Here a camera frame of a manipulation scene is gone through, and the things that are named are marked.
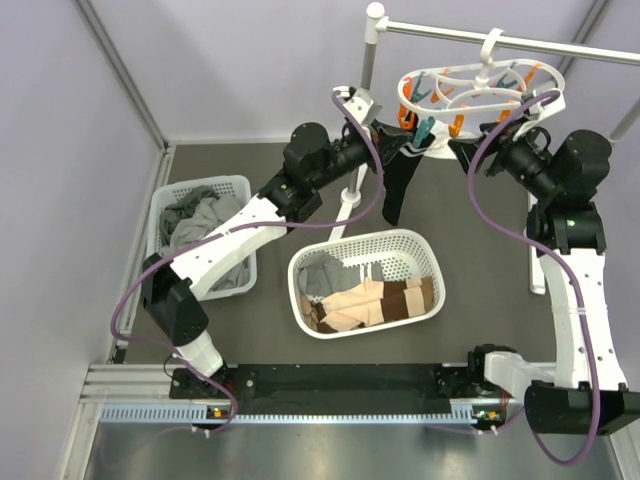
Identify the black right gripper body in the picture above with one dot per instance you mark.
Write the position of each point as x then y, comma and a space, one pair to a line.
527, 163

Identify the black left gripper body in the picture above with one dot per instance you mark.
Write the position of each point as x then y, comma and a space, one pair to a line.
375, 135

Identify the orange clothes peg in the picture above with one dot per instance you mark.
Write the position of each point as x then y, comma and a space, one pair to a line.
406, 118

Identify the black sock with white stripes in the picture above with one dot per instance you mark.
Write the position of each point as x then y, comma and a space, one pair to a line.
398, 173

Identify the teal clothes peg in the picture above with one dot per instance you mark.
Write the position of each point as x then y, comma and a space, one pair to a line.
422, 132

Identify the white round clip hanger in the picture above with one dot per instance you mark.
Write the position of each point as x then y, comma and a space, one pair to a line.
489, 87

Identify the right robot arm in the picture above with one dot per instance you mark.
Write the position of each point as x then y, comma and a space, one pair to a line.
567, 236

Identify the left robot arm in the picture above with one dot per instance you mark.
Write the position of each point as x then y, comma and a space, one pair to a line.
176, 284

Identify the white sock on hanger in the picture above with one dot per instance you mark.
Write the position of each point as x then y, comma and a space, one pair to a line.
439, 148

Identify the brown beige striped socks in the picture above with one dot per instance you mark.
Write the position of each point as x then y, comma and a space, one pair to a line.
370, 304

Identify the white oval sock basket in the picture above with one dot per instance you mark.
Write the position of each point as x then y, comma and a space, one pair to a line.
403, 254

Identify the grey clothes pile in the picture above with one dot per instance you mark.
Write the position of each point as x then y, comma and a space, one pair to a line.
193, 217

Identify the white rectangular laundry basket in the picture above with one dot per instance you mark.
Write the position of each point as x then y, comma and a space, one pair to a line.
234, 185

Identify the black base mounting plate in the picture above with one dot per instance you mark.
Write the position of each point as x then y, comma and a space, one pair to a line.
353, 388

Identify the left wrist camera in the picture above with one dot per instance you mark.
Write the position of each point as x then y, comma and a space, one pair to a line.
361, 105

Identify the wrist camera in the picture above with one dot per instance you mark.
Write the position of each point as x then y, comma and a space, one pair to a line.
545, 108
361, 105

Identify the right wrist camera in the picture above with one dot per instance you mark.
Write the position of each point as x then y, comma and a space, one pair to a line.
545, 108

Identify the grey slotted cable duct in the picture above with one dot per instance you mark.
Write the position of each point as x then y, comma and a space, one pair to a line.
457, 414

